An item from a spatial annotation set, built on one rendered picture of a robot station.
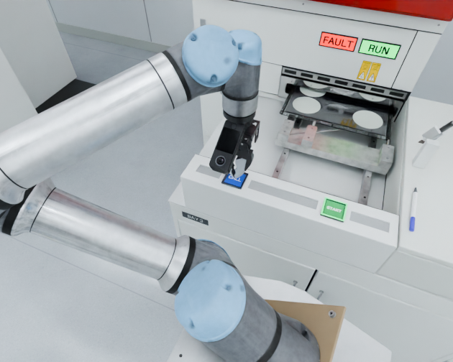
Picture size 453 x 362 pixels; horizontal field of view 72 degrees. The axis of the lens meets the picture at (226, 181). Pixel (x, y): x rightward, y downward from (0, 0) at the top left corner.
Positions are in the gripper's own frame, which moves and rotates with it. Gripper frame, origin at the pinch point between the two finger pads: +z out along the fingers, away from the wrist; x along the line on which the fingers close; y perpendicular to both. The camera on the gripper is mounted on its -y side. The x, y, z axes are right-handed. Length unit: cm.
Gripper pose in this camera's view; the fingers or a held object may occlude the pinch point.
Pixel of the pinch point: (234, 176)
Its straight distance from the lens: 80.8
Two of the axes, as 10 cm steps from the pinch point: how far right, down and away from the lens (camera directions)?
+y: 3.8, -7.1, 6.0
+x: -9.2, -2.9, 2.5
